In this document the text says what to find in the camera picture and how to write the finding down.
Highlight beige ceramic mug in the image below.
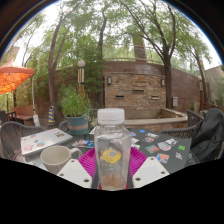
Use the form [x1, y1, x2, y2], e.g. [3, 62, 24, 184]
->
[39, 145, 83, 175]

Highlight green plant in teal pot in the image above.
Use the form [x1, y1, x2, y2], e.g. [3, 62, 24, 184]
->
[59, 84, 93, 136]

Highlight silver laptop with stickers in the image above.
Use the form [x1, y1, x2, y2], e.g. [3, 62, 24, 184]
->
[19, 127, 74, 158]

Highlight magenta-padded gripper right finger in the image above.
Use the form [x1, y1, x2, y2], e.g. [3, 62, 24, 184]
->
[126, 146, 171, 190]

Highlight orange canopy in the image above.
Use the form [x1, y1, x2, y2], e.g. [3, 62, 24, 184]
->
[0, 65, 36, 96]

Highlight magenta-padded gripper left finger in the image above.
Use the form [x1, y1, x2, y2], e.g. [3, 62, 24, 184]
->
[57, 147, 99, 190]

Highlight wooden bench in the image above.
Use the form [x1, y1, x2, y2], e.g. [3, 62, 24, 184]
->
[12, 104, 36, 126]

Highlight colourful printed card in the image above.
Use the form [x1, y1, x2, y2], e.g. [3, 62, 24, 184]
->
[71, 138, 96, 150]

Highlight blue yellow traffic cone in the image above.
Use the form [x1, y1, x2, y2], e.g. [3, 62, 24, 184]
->
[46, 105, 57, 125]

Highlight dark wicker chair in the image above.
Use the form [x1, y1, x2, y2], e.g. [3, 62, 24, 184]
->
[159, 109, 205, 141]
[0, 120, 46, 162]

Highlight clear plastic bottle white cap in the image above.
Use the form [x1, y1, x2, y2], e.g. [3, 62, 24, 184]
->
[93, 107, 133, 192]

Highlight black jacket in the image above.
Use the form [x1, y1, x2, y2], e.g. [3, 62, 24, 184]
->
[189, 107, 224, 164]

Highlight globe lamp post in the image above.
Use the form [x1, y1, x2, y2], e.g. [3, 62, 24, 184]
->
[76, 59, 87, 86]

